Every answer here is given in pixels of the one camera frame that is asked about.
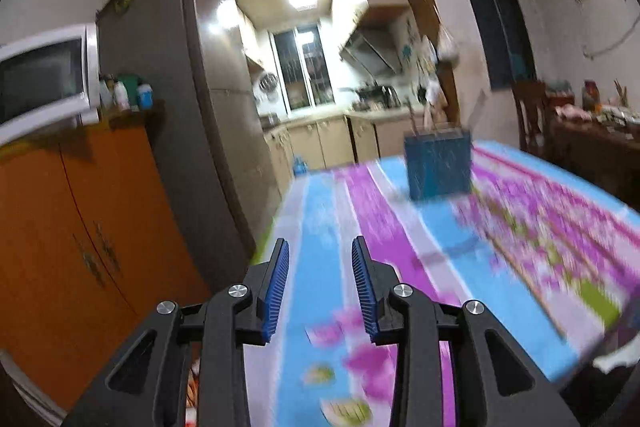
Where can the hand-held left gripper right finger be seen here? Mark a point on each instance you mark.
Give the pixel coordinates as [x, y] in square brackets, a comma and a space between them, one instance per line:
[362, 287]

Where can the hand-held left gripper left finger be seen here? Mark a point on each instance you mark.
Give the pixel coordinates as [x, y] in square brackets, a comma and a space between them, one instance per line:
[277, 292]

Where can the blue slotted utensil basket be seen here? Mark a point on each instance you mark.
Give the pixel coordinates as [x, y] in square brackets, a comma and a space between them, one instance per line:
[439, 164]

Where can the row of wooden chopsticks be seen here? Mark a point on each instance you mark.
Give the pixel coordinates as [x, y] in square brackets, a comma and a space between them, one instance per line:
[525, 282]

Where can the floral striped tablecloth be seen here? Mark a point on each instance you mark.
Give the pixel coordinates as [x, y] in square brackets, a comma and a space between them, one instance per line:
[320, 227]

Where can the blue floor bottle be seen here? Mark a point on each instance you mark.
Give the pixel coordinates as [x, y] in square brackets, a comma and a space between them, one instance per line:
[300, 167]

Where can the beige kitchen base cabinets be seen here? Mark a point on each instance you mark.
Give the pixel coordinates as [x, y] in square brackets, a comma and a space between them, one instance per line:
[325, 142]

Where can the grey tall refrigerator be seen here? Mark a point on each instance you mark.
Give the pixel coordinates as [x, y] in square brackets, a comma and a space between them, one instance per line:
[210, 132]

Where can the black wok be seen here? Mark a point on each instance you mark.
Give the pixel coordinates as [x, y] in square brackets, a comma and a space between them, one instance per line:
[369, 94]

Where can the steel electric kettle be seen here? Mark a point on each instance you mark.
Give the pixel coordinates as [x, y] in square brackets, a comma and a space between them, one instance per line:
[391, 96]

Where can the hanging kitchen cloths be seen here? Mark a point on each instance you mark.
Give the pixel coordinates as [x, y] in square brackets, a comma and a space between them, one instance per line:
[432, 99]

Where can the orange wooden cabinet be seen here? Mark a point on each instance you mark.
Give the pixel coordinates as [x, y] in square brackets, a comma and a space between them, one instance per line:
[65, 247]

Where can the barred kitchen window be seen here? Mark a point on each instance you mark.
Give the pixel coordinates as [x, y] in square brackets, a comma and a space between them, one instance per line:
[302, 67]

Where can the steel range hood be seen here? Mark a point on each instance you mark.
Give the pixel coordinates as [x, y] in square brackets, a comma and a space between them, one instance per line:
[370, 52]

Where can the wooden dining chair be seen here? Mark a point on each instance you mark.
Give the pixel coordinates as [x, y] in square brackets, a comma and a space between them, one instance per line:
[532, 117]

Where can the white bottle red label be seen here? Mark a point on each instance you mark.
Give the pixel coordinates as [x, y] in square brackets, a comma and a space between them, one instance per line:
[120, 95]

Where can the green plastic container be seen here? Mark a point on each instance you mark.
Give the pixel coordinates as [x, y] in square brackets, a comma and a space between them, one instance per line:
[131, 86]

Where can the hanging white plastic bag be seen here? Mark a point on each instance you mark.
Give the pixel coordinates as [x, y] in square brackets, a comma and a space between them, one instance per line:
[446, 44]

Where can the white cloth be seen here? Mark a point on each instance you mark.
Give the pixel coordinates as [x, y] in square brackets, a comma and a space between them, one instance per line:
[617, 357]

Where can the dark wooden dining table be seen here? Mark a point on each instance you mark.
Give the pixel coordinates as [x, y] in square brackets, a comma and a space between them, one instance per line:
[595, 147]

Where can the pink cloth bundle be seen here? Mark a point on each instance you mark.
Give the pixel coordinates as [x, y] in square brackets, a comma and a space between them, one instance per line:
[572, 112]

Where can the dark window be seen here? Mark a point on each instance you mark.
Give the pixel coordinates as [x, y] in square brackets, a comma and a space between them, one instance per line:
[495, 22]

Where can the glass jar red lid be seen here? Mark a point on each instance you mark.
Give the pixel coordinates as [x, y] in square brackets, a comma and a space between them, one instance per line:
[590, 94]

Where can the white microwave oven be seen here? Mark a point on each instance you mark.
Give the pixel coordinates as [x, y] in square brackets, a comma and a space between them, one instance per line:
[42, 77]

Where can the round wall rack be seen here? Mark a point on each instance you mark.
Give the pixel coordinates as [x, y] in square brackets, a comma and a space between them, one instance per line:
[268, 82]

